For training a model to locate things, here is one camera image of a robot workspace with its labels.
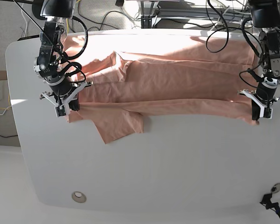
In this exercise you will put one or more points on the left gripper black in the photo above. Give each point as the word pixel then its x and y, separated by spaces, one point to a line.
pixel 265 94

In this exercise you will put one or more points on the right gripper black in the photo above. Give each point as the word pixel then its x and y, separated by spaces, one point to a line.
pixel 63 88

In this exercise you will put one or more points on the pink T-shirt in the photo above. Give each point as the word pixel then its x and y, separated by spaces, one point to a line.
pixel 135 76

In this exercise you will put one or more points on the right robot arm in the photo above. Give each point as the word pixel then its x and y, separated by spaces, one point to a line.
pixel 53 64

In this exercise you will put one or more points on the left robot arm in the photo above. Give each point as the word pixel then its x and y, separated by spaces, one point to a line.
pixel 266 16

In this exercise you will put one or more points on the silver table grommet right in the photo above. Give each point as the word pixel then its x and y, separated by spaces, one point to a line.
pixel 276 188

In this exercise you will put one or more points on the silver table grommet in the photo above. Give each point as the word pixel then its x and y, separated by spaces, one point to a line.
pixel 78 197
pixel 276 188

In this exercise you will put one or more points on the silver table grommet left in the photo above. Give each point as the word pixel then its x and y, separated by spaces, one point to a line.
pixel 78 197

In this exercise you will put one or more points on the black clamp on table edge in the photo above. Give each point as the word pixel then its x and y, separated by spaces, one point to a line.
pixel 266 202

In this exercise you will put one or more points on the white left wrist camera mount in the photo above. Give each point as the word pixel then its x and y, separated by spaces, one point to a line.
pixel 266 111

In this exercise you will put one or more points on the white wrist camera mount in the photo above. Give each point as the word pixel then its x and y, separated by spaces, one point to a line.
pixel 61 105
pixel 266 111

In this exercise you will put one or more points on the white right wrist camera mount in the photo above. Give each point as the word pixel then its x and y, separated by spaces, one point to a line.
pixel 61 105

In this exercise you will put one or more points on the black table leg bracket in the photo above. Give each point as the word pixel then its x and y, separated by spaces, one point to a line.
pixel 146 21

